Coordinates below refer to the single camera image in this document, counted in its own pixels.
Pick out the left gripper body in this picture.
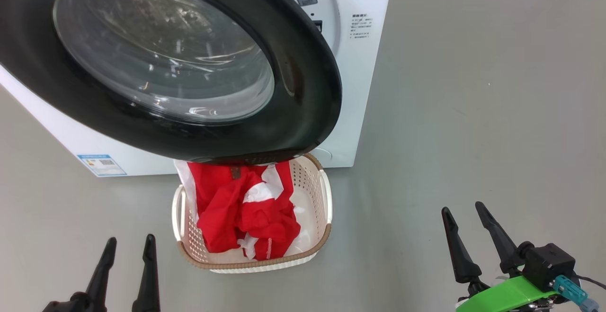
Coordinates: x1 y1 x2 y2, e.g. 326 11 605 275
42 292 88 312

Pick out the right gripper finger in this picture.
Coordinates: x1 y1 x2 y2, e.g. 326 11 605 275
441 207 482 284
475 201 521 275

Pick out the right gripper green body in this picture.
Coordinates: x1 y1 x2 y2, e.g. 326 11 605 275
455 275 559 312

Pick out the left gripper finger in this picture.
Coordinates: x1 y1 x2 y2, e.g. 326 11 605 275
85 237 117 312
132 234 160 312

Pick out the red and white garment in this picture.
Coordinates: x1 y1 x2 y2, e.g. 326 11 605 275
174 160 294 254

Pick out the black washing machine door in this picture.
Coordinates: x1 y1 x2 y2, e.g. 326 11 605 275
0 0 342 166

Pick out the cream plastic laundry basket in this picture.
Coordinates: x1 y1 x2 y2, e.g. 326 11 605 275
171 153 333 274

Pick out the white washing machine body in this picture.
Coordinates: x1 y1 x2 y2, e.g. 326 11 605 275
0 0 395 178

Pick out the blue energy label sticker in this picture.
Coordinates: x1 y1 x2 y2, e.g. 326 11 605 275
77 154 127 177

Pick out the teal cable connector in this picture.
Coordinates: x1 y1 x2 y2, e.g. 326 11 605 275
553 275 601 312

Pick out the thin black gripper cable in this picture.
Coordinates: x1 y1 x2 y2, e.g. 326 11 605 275
575 274 606 290

